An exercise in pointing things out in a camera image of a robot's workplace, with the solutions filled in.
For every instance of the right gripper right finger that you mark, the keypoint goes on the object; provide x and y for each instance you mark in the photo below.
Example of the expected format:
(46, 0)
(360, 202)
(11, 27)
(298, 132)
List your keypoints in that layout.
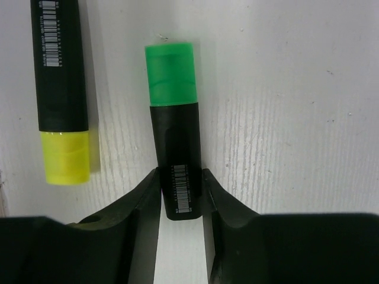
(243, 246)

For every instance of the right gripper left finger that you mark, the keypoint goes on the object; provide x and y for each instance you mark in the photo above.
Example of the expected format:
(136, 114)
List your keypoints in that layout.
(117, 244)

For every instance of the green highlighter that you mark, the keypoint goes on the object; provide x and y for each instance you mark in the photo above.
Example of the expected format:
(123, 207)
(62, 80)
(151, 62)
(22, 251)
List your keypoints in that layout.
(174, 113)

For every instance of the yellow highlighter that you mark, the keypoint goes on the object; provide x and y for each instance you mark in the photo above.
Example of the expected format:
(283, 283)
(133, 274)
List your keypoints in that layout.
(61, 91)

